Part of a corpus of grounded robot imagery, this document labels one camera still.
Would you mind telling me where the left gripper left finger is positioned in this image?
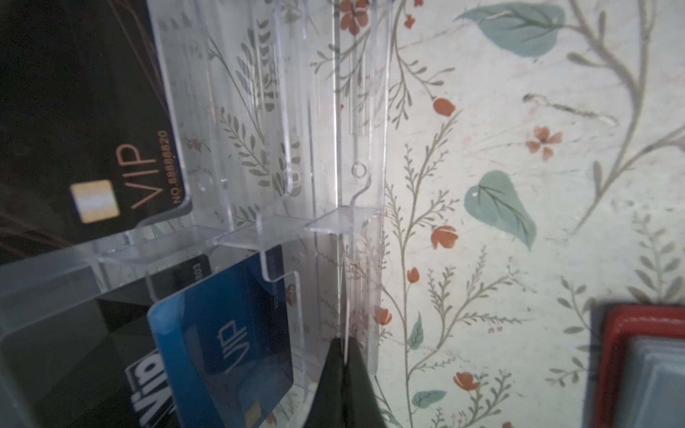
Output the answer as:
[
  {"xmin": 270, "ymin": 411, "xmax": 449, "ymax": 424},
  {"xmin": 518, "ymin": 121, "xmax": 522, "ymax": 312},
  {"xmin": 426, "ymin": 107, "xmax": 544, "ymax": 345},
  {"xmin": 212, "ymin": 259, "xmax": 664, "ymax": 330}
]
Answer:
[{"xmin": 303, "ymin": 338, "xmax": 344, "ymax": 428}]

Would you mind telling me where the black vip card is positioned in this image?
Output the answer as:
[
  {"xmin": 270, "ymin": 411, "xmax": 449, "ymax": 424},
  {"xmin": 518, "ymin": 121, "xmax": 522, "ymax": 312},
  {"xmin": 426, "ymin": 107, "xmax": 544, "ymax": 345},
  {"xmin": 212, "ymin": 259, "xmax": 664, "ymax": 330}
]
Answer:
[{"xmin": 1, "ymin": 255, "xmax": 212, "ymax": 427}]

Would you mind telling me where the floral table mat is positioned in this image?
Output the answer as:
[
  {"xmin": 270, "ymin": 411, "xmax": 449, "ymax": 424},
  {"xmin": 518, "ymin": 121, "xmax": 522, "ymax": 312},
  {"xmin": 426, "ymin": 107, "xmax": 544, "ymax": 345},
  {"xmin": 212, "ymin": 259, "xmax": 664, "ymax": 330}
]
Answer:
[{"xmin": 299, "ymin": 0, "xmax": 685, "ymax": 428}]

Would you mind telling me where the dark brown card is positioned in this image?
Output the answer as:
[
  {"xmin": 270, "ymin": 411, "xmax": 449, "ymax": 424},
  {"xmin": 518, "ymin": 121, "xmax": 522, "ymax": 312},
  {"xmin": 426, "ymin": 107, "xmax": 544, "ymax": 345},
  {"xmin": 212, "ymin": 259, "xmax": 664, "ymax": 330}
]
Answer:
[{"xmin": 1, "ymin": 1, "xmax": 186, "ymax": 264}]

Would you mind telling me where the blue vip card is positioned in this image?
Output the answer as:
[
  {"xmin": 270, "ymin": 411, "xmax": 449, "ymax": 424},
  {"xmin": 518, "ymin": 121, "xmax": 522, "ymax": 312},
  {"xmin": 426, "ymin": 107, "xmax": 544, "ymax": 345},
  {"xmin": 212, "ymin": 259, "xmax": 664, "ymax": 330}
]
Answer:
[{"xmin": 148, "ymin": 246, "xmax": 294, "ymax": 427}]

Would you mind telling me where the clear acrylic organizer tray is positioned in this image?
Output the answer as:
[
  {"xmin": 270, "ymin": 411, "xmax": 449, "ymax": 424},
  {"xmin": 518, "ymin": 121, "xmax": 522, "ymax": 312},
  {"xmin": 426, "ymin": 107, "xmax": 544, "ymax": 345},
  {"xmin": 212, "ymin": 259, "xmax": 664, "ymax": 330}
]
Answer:
[{"xmin": 1, "ymin": 1, "xmax": 390, "ymax": 427}]

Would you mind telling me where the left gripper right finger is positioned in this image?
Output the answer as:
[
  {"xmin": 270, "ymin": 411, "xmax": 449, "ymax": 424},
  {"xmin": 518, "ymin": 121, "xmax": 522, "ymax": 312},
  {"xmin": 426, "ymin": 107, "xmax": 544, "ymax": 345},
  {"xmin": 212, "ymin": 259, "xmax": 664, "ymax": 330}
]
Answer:
[{"xmin": 344, "ymin": 338, "xmax": 386, "ymax": 428}]

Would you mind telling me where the red leather card holder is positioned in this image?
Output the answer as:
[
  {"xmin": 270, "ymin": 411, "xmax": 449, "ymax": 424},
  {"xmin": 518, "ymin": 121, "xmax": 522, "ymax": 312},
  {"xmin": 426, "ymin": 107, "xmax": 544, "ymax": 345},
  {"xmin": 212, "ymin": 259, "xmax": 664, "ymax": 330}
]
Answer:
[{"xmin": 588, "ymin": 303, "xmax": 684, "ymax": 427}]

